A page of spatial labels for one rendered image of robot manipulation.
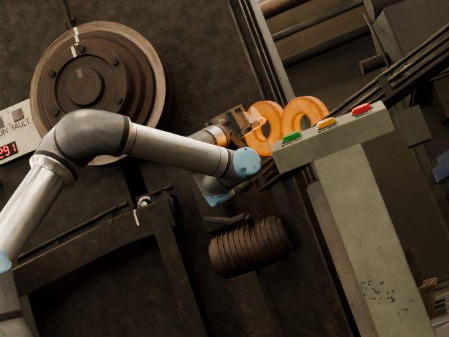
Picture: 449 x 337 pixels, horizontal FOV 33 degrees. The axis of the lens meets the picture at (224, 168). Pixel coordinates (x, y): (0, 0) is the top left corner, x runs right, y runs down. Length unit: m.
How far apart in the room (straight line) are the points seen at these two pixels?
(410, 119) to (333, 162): 4.85
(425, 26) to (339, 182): 5.09
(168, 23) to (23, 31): 0.54
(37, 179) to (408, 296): 0.83
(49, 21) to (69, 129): 1.13
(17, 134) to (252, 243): 1.02
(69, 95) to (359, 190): 1.19
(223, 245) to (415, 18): 4.64
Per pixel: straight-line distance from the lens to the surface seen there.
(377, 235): 1.49
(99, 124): 1.69
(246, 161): 1.82
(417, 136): 6.33
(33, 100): 2.58
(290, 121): 2.09
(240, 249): 2.11
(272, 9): 8.13
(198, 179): 1.95
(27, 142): 2.72
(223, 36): 2.56
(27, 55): 2.81
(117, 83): 2.37
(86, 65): 2.44
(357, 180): 1.50
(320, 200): 1.65
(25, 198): 1.72
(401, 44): 6.46
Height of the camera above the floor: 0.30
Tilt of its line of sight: 11 degrees up
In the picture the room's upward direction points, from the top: 19 degrees counter-clockwise
